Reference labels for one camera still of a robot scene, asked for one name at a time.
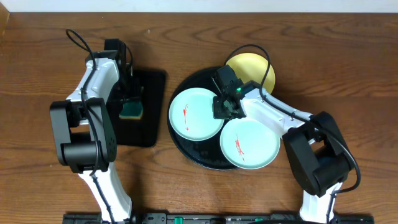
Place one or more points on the yellow plate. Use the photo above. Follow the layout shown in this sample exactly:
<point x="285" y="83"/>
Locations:
<point x="248" y="66"/>

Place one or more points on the black round tray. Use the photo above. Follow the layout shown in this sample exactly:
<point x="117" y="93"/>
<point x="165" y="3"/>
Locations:
<point x="206" y="153"/>

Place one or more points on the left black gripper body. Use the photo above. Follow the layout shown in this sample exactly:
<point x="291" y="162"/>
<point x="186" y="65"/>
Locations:
<point x="124" y="92"/>

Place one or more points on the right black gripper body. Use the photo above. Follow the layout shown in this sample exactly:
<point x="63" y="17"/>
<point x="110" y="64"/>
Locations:
<point x="220" y="110"/>

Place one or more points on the black rectangular tray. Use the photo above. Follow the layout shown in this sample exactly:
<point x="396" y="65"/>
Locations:
<point x="141" y="132"/>

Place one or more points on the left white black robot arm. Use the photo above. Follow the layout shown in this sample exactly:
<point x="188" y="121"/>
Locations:
<point x="83" y="132"/>

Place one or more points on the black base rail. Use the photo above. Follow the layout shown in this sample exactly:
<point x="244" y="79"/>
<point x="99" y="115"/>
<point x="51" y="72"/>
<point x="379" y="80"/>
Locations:
<point x="162" y="218"/>

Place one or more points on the light green plate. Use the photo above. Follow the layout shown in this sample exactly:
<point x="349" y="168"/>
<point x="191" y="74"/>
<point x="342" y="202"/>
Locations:
<point x="248" y="144"/>
<point x="191" y="115"/>

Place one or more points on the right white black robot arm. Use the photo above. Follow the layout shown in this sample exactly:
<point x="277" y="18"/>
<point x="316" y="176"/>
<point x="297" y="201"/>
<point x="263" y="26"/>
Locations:
<point x="318" y="156"/>

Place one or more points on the green yellow sponge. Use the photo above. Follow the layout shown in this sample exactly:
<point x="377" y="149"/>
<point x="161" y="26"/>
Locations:
<point x="131" y="110"/>

